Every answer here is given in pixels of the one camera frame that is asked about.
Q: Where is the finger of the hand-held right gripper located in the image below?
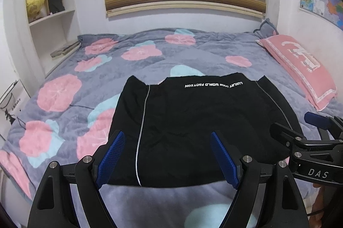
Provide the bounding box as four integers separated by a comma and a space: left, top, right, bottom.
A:
304, 111, 343, 137
269, 122, 311, 149

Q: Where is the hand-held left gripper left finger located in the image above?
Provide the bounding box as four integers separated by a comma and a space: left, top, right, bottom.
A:
27, 130, 126, 228

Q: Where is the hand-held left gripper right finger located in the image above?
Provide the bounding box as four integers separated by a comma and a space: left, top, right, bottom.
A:
210, 132, 308, 228

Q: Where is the black hoodie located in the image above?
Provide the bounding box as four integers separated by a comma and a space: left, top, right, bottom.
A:
107, 73, 306, 188

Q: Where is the person's right forearm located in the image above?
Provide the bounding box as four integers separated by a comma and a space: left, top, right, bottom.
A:
312, 182, 326, 218

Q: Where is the pink pillow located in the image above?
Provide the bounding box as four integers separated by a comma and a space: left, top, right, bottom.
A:
256, 34, 338, 111

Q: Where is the grey pillow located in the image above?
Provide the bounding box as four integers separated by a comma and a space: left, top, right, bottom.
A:
253, 18, 278, 39

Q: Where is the grey floral blanket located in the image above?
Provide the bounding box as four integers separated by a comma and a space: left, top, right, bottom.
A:
0, 27, 343, 228

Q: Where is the white printed bag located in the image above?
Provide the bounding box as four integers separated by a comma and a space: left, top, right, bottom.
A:
0, 79, 30, 137

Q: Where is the stack of flat books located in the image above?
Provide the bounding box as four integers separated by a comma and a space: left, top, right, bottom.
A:
50, 40, 81, 58

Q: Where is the yellow globe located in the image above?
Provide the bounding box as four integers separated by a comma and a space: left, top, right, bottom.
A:
26, 0, 45, 22

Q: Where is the black picture frame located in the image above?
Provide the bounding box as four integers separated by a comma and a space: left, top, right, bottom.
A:
46, 0, 65, 15

